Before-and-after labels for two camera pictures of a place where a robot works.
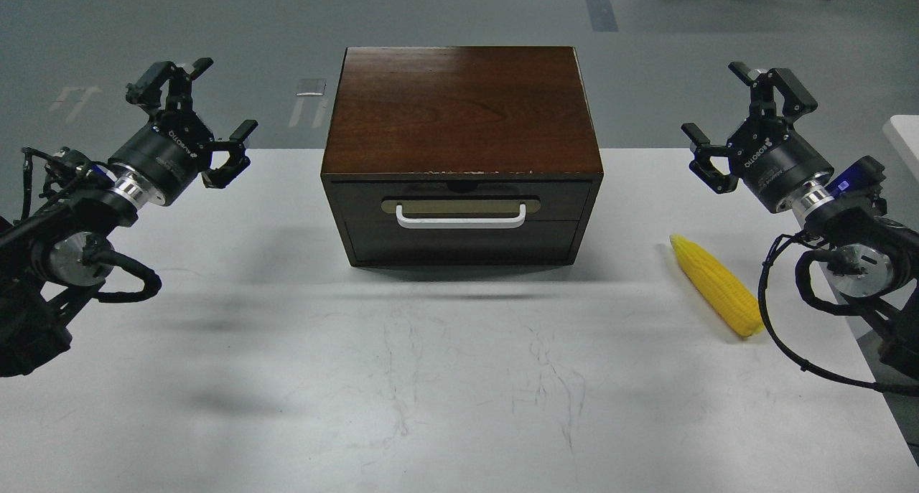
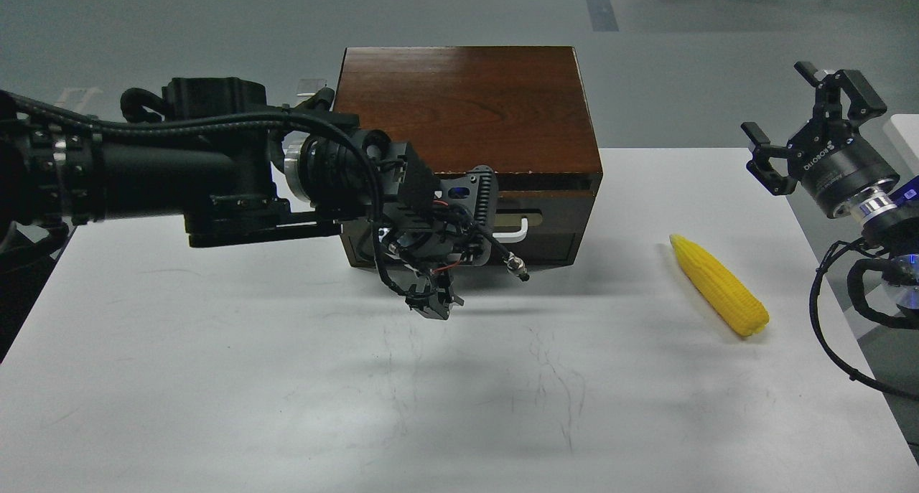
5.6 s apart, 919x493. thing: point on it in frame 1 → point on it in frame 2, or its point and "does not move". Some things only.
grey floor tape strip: [599, 3] does not move
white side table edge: [903, 130] does not move
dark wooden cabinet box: [461, 156] does not move
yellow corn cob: [732, 300] does not move
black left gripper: [171, 151] → [430, 224]
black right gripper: [770, 161] → [829, 158]
